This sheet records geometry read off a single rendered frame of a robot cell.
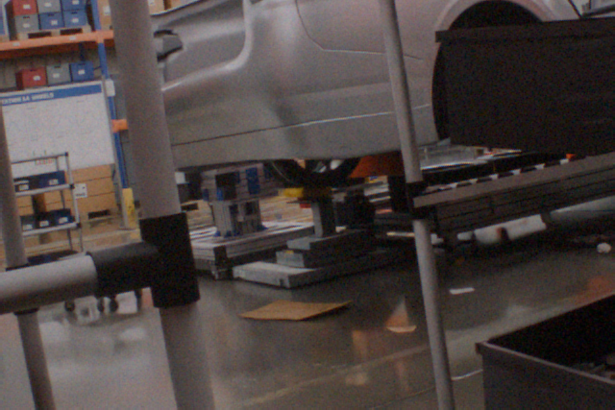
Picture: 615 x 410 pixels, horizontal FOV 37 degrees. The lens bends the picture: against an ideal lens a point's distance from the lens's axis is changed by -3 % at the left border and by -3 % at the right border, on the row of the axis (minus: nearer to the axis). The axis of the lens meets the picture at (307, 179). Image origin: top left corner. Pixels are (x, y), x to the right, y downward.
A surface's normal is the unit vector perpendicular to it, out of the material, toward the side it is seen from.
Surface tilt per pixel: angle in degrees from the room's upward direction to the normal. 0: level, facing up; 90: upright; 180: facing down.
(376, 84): 90
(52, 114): 90
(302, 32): 89
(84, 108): 90
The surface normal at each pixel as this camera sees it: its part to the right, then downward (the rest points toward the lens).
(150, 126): 0.33, 0.00
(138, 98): -0.06, 0.06
